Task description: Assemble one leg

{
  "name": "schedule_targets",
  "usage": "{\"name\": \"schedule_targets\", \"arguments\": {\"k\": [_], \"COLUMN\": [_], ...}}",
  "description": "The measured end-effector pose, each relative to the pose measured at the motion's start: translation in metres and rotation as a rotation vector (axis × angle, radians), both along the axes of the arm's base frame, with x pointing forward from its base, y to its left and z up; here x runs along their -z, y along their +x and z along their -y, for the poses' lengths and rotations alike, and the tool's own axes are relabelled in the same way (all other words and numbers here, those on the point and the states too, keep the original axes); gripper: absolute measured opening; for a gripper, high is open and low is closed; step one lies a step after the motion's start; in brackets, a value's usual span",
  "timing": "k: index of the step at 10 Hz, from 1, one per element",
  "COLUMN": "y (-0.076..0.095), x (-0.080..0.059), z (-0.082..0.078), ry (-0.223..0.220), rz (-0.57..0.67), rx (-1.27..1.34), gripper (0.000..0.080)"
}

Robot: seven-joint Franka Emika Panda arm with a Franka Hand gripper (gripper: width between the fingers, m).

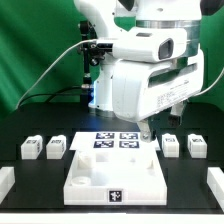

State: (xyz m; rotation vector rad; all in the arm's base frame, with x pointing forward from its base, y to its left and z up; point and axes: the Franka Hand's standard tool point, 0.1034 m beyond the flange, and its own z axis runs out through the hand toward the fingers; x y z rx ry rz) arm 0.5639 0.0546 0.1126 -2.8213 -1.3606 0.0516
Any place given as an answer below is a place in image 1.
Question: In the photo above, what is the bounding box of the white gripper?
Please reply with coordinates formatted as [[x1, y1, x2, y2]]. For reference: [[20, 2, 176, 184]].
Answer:
[[112, 53, 204, 141]]

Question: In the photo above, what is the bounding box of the white square tabletop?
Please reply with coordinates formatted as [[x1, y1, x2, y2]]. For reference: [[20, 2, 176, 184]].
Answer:
[[64, 150, 167, 205]]

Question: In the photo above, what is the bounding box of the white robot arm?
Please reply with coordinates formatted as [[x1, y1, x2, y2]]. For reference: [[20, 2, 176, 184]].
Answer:
[[74, 0, 224, 142]]

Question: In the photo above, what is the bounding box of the white obstacle block right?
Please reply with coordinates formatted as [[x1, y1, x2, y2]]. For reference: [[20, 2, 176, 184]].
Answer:
[[207, 167, 224, 212]]

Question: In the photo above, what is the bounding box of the white obstacle block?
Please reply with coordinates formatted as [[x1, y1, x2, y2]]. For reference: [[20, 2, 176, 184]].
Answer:
[[207, 167, 224, 212], [0, 167, 15, 204]]

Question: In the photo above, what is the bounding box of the white sheet with tags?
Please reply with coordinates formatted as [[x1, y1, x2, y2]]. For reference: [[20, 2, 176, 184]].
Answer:
[[70, 131, 160, 151]]

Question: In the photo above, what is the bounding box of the white obstacle block left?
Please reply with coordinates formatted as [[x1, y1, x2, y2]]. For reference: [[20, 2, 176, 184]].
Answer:
[[0, 167, 15, 204]]

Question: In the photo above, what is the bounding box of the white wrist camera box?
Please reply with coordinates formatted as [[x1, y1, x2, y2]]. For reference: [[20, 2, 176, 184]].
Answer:
[[112, 27, 187, 63]]

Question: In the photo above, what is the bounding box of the black cable on table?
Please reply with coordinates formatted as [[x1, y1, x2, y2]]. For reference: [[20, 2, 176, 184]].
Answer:
[[18, 85, 84, 108]]

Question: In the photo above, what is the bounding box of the black camera on stand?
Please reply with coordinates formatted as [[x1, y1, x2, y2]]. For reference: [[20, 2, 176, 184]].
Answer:
[[79, 20, 115, 112]]

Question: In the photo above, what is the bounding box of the grey camera cable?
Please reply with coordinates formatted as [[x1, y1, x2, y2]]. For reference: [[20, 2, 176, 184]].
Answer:
[[15, 38, 98, 109]]

